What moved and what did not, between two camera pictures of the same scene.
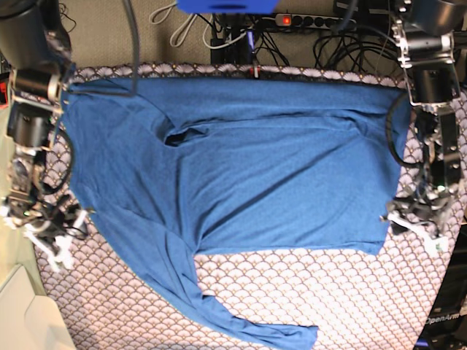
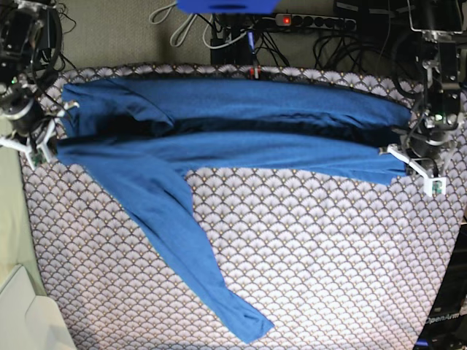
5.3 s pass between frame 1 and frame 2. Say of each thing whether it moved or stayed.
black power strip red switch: stayed
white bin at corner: stayed
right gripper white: moved
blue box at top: stayed
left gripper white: moved
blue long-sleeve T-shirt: moved
